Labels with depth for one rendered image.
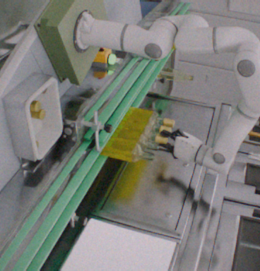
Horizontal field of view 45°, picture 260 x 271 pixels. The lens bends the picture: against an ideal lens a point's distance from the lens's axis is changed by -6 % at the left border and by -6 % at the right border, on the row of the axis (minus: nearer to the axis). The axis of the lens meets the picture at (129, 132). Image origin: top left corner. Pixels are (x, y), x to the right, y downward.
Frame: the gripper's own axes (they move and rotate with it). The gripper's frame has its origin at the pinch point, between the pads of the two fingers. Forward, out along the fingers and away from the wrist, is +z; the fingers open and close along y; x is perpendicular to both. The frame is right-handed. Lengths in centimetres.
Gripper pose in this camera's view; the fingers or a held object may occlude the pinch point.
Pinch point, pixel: (164, 138)
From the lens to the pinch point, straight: 132.0
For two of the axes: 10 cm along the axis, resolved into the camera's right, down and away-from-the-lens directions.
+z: -8.2, -3.5, 4.5
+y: 0.1, -8.0, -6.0
